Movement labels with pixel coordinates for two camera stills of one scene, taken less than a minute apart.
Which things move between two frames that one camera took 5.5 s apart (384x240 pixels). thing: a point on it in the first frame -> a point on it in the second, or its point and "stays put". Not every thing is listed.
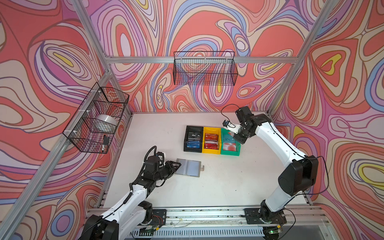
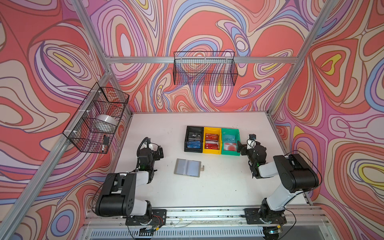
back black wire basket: [204, 68] stays put
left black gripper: [170, 169] -> [156, 155]
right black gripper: [242, 140] -> [242, 147]
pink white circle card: [229, 146] stays put
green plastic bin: [229, 145] stays put
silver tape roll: [104, 123] stays put
